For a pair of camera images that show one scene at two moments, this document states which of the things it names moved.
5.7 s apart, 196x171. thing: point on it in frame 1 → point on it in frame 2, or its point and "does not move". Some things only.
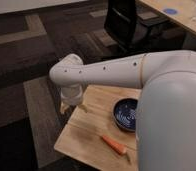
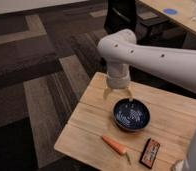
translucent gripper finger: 63,107 → 106,92
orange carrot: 119,148 does not move
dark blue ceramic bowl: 125,112 does not move
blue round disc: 170,11 does not move
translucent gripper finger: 84,107 → 129,93
